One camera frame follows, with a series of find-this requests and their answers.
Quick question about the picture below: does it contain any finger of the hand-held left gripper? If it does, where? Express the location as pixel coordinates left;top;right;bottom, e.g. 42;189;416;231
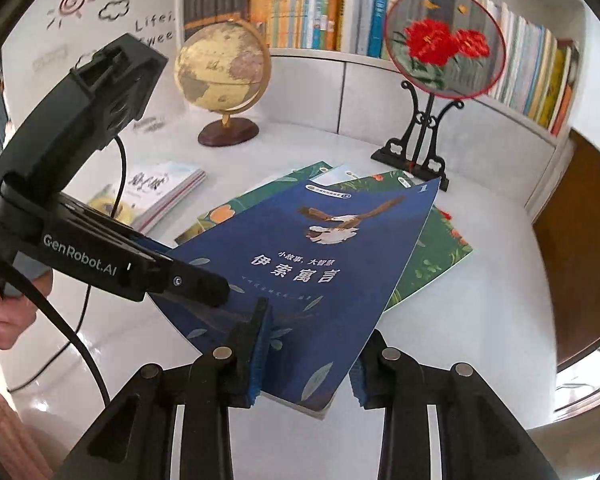
142;247;231;311

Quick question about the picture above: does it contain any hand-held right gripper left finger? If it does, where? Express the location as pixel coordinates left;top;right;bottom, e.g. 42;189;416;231
62;297;273;480

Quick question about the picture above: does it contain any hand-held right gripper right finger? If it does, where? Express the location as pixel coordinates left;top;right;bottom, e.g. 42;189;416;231
349;330;563;480

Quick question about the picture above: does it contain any blue cover book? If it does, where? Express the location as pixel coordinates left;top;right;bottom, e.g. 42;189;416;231
149;176;442;420

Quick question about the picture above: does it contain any stack of thin paperback books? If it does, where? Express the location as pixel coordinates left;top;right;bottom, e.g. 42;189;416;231
86;161;207;234

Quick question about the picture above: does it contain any pile of green picture books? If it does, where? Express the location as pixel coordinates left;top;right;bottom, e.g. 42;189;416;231
174;161;474;312

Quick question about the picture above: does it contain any person's left forearm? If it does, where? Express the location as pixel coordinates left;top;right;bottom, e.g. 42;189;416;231
0;380;56;480

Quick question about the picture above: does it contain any row of black spine books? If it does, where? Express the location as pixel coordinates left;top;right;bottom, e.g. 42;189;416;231
182;0;255;42

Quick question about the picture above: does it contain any row of orange spine books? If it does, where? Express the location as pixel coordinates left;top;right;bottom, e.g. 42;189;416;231
250;0;347;52

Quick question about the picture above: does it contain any row of pale assorted books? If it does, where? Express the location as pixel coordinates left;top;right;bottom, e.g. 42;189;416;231
355;0;581;137

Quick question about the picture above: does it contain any person's left hand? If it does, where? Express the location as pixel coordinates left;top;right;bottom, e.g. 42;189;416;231
0;260;53;351

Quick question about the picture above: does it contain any black outline cloud sticker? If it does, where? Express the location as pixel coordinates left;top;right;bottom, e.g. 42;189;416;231
98;0;132;22

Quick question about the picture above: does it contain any antique yellow globe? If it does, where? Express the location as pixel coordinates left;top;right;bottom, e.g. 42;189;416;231
174;19;272;148

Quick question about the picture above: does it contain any white bookshelf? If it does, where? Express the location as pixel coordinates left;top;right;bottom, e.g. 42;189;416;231
172;0;593;221

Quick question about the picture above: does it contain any brown wooden cabinet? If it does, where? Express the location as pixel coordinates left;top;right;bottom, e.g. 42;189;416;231
531;129;600;373

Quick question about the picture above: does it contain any embroidered round fan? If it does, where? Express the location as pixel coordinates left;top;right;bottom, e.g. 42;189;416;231
383;0;507;100

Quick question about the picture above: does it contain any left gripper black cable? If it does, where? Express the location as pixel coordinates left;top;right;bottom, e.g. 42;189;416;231
5;135;129;393

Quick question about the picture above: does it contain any sun wall sticker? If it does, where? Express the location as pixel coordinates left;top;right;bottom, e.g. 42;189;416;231
46;0;99;29

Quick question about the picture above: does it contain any black wall lettering sticker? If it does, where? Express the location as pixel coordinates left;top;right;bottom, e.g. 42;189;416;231
132;12;177;50

